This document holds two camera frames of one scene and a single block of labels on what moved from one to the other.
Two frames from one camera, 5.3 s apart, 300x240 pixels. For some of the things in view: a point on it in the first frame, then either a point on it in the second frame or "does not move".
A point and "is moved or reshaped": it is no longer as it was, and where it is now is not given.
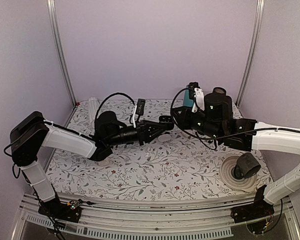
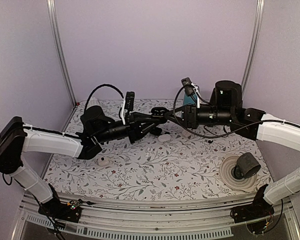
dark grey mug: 247,166 does not move
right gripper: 182,120 does not move
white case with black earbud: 103,163 does not move
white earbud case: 138,110 to 129,101
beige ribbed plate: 244,185 does not move
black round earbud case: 166,119 is moved or reshaped
